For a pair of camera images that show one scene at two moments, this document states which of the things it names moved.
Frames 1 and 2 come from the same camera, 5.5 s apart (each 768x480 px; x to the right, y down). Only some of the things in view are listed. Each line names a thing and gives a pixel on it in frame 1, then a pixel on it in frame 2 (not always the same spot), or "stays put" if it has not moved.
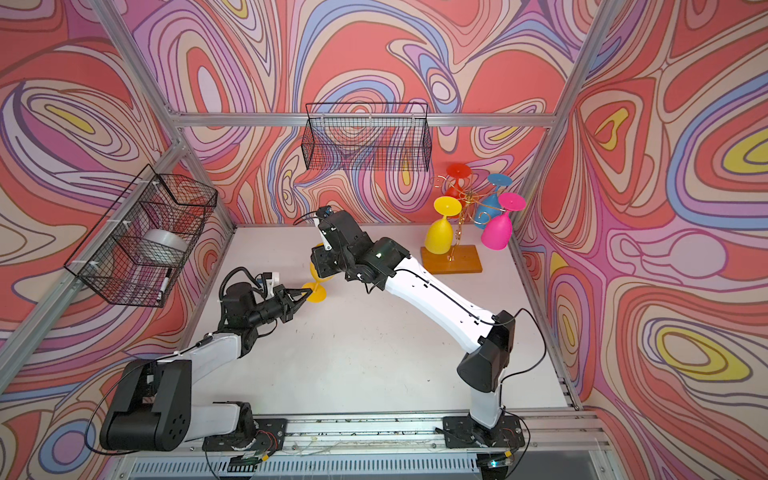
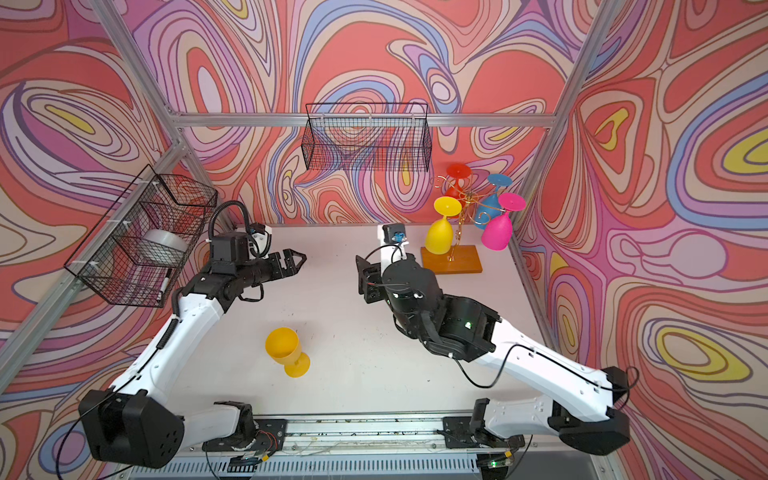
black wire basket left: [143, 245] stays put
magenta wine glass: [496, 233] stays put
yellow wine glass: [319, 292] -> [284, 347]
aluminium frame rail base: [565, 446] stays put
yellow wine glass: [439, 233] stays put
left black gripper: [285, 305] -> [291, 269]
